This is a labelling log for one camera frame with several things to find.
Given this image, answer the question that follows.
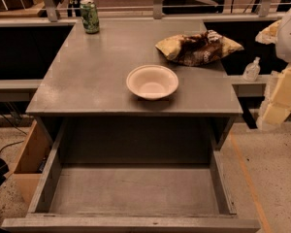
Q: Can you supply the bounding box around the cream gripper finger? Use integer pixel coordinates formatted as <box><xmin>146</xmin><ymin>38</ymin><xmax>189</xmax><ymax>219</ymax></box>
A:
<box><xmin>256</xmin><ymin>64</ymin><xmax>291</xmax><ymax>131</ymax></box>
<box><xmin>255</xmin><ymin>20</ymin><xmax>281</xmax><ymax>45</ymax></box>

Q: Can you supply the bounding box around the clear plastic bottle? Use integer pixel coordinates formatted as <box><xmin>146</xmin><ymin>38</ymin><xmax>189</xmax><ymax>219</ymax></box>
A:
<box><xmin>242</xmin><ymin>57</ymin><xmax>260</xmax><ymax>82</ymax></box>

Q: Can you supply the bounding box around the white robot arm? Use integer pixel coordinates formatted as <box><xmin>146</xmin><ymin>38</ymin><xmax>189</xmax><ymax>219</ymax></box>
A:
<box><xmin>256</xmin><ymin>8</ymin><xmax>291</xmax><ymax>130</ymax></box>

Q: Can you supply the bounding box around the white paper bowl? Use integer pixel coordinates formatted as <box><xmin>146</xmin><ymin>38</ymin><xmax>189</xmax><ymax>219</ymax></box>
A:
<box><xmin>126</xmin><ymin>65</ymin><xmax>178</xmax><ymax>100</ymax></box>

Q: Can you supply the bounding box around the wooden box on floor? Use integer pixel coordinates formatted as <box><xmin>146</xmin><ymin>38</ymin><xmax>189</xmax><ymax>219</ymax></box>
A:
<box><xmin>13</xmin><ymin>121</ymin><xmax>50</xmax><ymax>205</ymax></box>

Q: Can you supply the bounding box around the black office chair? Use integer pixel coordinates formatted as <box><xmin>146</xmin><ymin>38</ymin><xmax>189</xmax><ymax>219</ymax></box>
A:
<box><xmin>162</xmin><ymin>0</ymin><xmax>225</xmax><ymax>15</ymax></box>

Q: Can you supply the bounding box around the black floor cable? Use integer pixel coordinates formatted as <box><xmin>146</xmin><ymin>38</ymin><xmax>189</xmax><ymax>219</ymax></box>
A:
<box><xmin>0</xmin><ymin>114</ymin><xmax>28</xmax><ymax>158</ymax></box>

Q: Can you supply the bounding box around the yellow brown chip bag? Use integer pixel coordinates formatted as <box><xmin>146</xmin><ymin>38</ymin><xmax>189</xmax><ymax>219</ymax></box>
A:
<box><xmin>155</xmin><ymin>30</ymin><xmax>243</xmax><ymax>67</ymax></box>

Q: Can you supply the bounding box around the open grey drawer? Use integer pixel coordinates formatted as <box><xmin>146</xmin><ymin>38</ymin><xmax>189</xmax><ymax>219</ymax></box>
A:
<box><xmin>3</xmin><ymin>116</ymin><xmax>260</xmax><ymax>233</ymax></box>

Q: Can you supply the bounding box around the green soda can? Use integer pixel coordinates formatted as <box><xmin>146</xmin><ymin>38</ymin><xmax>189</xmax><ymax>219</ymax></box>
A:
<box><xmin>81</xmin><ymin>0</ymin><xmax>100</xmax><ymax>34</ymax></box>

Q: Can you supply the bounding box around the metal railing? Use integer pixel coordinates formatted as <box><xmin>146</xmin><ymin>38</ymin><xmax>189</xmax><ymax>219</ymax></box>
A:
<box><xmin>0</xmin><ymin>0</ymin><xmax>291</xmax><ymax>22</ymax></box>

